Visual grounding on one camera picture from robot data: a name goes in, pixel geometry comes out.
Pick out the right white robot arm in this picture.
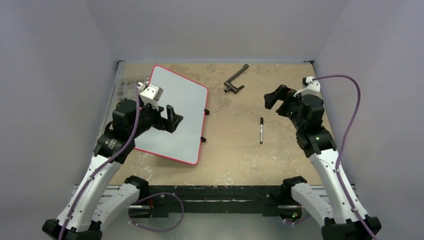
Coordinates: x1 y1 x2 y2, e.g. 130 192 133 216
264 85 382 240

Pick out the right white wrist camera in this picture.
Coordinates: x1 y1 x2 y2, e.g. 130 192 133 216
293 76 321 97

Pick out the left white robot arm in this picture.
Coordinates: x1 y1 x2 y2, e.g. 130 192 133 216
42 98 184 240

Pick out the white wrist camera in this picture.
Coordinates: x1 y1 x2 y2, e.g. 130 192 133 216
136 82 164 111
293 76 321 97

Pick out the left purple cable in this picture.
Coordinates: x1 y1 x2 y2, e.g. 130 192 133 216
57 82 142 240

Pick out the aluminium frame rail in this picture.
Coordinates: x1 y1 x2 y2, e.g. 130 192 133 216
72 183 139 209

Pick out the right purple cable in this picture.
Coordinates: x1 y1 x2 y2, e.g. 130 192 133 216
312 74 379 240

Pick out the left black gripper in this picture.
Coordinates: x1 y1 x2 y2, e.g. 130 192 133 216
129 94 182 138

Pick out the dark grey pipe fitting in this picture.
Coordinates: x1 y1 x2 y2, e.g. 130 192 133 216
223 63 250 95

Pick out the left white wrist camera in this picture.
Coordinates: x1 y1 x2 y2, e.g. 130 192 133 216
136 82 164 111

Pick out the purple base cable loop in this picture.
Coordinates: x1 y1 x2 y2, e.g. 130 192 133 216
127 192 185 233

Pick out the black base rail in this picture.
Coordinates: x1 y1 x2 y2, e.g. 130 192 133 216
149 185 287 218

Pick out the red framed whiteboard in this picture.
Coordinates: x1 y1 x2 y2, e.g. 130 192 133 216
133 64 211 166

